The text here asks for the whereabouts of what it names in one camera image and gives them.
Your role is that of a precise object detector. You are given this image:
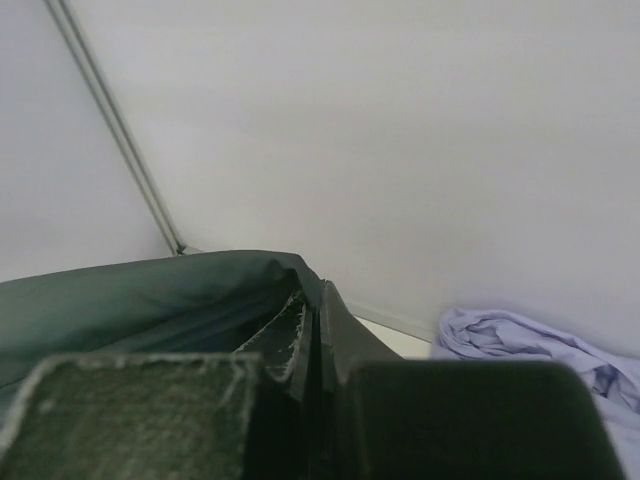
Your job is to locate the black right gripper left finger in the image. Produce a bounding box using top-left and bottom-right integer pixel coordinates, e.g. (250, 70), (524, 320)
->
(1, 292), (309, 479)

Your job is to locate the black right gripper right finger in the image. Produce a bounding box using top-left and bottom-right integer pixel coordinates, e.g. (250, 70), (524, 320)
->
(318, 282), (624, 479)

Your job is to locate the dark green grey jacket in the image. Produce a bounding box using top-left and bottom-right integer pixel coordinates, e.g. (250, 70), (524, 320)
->
(1, 251), (322, 409)

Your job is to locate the crumpled lavender cloth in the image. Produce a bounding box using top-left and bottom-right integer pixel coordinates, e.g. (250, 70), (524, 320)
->
(430, 308), (639, 479)

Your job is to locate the left aluminium corner post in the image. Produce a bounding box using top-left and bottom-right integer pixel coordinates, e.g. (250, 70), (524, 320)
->
(45, 0), (201, 256)

